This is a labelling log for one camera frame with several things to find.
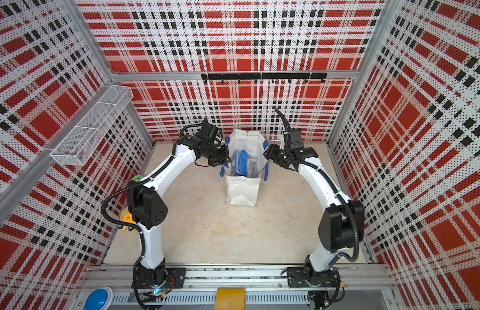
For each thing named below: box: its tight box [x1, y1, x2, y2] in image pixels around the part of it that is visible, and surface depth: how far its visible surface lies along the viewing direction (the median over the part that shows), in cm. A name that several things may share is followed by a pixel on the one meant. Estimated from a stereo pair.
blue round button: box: [84, 286, 114, 310], surface depth 70 cm
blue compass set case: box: [234, 149, 250, 177], surface depth 102 cm
